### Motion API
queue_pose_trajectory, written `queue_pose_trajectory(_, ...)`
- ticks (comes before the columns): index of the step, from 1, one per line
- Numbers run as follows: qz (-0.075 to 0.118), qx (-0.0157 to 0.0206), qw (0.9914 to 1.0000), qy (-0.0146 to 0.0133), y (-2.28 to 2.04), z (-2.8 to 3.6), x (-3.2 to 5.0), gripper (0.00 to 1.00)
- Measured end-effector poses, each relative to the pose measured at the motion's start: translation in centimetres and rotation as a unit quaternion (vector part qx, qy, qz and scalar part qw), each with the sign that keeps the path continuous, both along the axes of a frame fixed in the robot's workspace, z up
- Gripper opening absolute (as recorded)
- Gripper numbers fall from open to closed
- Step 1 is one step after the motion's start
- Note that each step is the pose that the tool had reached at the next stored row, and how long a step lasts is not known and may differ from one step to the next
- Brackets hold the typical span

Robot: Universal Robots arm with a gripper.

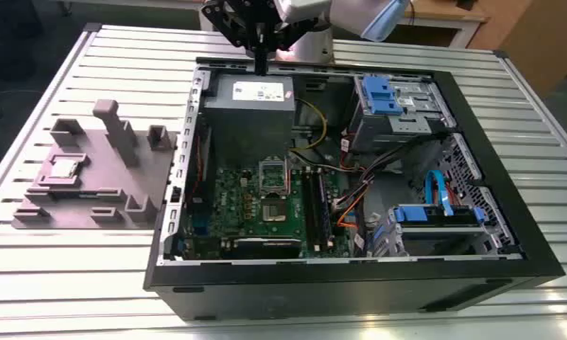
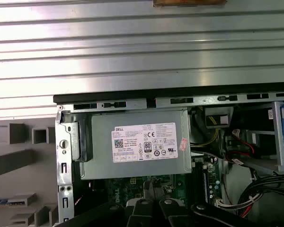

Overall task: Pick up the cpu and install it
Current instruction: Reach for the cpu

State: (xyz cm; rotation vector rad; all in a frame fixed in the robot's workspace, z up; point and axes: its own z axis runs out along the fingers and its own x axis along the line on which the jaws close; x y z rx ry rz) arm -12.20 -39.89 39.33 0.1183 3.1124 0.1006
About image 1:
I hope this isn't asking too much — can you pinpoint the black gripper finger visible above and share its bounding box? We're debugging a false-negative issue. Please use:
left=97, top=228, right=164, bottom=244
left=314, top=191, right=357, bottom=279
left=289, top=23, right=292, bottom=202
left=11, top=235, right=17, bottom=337
left=200, top=0, right=261, bottom=77
left=260, top=19, right=322, bottom=77

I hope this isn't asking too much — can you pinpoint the silver CPU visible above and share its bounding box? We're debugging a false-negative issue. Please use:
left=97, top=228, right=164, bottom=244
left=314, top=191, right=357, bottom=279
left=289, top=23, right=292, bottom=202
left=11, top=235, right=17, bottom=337
left=47, top=159, right=81, bottom=179

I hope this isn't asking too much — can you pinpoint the CPU socket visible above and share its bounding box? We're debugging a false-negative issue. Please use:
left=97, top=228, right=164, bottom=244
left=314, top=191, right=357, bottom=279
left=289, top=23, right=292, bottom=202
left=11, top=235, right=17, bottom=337
left=260, top=198, right=289, bottom=223

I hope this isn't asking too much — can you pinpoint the grey power supply unit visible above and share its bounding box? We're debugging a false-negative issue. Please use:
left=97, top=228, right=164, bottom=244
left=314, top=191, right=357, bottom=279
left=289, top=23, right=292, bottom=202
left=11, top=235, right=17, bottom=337
left=201, top=74, right=296, bottom=160

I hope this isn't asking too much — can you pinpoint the silver metal drive cage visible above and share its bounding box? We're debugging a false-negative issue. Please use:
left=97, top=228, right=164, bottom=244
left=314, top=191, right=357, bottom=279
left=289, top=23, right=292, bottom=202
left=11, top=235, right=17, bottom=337
left=348, top=74, right=457, bottom=153

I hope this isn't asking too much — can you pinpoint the metal socket cover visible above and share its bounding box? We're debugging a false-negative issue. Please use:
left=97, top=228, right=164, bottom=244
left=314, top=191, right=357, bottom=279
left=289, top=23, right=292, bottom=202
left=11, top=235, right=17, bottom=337
left=257, top=157, right=292, bottom=198

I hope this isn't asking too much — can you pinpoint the green motherboard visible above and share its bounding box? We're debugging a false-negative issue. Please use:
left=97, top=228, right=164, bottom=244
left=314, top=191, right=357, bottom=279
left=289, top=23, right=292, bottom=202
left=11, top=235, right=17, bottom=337
left=178, top=166, right=354, bottom=259

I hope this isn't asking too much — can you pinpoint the dark installed RAM stick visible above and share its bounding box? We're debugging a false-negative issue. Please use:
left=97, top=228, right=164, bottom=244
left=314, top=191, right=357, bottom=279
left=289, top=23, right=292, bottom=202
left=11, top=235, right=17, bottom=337
left=310, top=169, right=334, bottom=240

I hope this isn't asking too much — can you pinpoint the grey parts rack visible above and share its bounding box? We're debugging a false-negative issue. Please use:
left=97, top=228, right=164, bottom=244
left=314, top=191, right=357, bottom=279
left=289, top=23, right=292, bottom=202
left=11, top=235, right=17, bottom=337
left=10, top=99, right=178, bottom=230

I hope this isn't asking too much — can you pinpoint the wooden cabinet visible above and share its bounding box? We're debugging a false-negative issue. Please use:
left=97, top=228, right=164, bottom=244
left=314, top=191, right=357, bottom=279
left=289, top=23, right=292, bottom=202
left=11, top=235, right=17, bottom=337
left=467, top=0, right=567, bottom=96

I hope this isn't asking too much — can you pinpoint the hard disk in blue carrier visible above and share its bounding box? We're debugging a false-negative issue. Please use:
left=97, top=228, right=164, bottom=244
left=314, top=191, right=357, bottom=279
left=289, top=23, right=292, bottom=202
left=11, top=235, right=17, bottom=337
left=386, top=204, right=485, bottom=228

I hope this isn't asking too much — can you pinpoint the black graphics card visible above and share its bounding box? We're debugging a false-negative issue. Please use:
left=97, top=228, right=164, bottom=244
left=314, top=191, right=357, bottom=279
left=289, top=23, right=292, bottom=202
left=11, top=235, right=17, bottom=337
left=221, top=236, right=302, bottom=259

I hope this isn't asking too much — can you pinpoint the silver metal disk bay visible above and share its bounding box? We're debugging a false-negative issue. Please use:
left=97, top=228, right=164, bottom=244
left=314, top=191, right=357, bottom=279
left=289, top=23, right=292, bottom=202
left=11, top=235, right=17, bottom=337
left=365, top=208, right=523, bottom=258

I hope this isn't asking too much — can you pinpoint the black PC case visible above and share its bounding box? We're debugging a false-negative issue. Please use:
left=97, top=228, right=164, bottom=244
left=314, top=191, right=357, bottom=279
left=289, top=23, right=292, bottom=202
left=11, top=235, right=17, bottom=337
left=142, top=56, right=567, bottom=322

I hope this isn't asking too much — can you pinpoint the blue plastic drive rail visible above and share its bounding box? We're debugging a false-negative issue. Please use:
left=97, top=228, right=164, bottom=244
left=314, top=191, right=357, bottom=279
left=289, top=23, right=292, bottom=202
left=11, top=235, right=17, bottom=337
left=374, top=100, right=404, bottom=116
left=364, top=76, right=397, bottom=102

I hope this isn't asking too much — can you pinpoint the yellow wire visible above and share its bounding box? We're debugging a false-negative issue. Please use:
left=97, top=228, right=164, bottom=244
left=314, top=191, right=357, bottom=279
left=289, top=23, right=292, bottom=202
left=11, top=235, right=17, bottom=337
left=289, top=98, right=329, bottom=152

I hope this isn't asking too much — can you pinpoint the wooden desk with white frame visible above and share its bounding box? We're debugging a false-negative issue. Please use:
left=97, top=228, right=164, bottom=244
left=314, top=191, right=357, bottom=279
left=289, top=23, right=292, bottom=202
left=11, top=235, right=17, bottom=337
left=403, top=0, right=491, bottom=49

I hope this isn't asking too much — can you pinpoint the black wire bundle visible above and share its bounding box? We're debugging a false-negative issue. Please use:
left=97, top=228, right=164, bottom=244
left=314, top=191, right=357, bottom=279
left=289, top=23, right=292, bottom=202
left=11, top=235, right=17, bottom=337
left=334, top=132, right=449, bottom=210

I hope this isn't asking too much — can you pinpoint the blue flat wire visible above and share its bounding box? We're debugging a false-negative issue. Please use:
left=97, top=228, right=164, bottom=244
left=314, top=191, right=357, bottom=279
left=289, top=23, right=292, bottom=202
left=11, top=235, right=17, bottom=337
left=424, top=169, right=455, bottom=217

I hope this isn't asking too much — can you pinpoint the orange wire bundle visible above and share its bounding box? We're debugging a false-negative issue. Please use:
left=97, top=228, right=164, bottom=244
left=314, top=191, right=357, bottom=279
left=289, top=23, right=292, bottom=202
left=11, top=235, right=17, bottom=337
left=334, top=183, right=372, bottom=230

